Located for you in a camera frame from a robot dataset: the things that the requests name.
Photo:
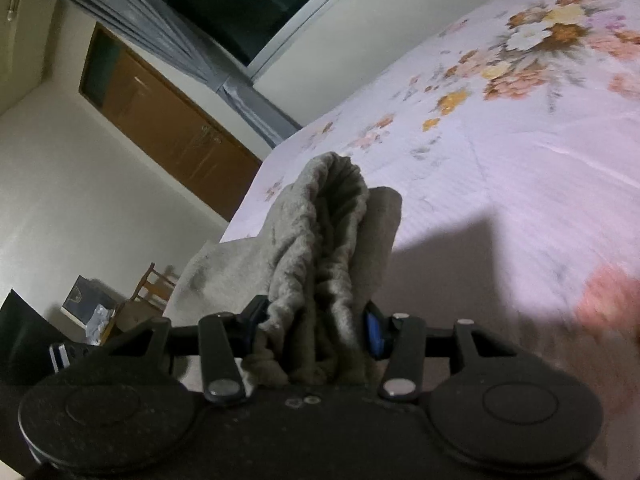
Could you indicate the white box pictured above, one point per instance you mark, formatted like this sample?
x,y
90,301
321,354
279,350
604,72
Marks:
x,y
80,300

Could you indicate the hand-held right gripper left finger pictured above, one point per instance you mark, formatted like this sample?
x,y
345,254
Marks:
x,y
252,327

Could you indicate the black bag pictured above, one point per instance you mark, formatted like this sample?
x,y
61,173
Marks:
x,y
25,340

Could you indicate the grey towel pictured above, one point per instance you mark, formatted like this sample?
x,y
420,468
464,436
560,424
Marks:
x,y
325,240

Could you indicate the floral sheet bed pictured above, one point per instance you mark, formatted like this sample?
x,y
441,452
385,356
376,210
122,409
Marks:
x,y
525,160

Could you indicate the blue white striped object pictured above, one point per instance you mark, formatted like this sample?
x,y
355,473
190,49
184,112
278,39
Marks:
x,y
60,357

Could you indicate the wooden chair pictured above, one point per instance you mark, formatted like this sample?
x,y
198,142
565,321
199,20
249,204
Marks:
x,y
150,287

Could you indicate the grey curtain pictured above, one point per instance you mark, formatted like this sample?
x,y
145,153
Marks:
x,y
150,25

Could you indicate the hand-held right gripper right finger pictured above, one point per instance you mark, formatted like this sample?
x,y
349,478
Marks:
x,y
372,335

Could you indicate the brown wooden door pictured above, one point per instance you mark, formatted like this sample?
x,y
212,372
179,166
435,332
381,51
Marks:
x,y
175,130

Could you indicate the sliding glass window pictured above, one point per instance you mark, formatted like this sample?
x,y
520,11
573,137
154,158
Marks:
x,y
240,0

